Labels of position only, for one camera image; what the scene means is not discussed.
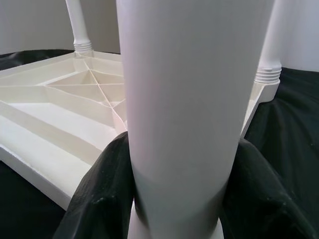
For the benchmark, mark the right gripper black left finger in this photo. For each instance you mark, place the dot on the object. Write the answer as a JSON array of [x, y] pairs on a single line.
[[104, 204]]

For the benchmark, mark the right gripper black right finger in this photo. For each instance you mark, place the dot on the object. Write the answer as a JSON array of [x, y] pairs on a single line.
[[259, 211]]

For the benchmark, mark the white plastic table top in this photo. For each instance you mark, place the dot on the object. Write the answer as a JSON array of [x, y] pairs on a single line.
[[49, 124]]

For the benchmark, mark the white plastic table leg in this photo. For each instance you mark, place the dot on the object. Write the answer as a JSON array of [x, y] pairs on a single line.
[[279, 37], [187, 87], [78, 22]]

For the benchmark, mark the black tablecloth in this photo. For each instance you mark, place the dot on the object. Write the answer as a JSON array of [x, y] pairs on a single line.
[[286, 124]]

